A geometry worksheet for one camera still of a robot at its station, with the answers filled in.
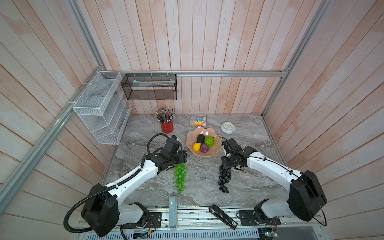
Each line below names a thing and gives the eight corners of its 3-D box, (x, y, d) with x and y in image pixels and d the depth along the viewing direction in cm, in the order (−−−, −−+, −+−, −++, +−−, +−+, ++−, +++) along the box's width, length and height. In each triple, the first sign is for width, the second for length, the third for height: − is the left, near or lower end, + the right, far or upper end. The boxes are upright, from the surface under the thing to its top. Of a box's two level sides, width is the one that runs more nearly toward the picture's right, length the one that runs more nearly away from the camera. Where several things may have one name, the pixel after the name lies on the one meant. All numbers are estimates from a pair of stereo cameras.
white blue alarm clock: (221, 134, 110) (222, 131, 108) (220, 124, 117) (220, 121, 114) (235, 134, 110) (236, 131, 108) (233, 124, 117) (234, 121, 114)
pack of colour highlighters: (190, 125, 116) (190, 123, 114) (190, 118, 121) (190, 116, 119) (207, 125, 116) (207, 123, 114) (206, 118, 121) (207, 116, 119)
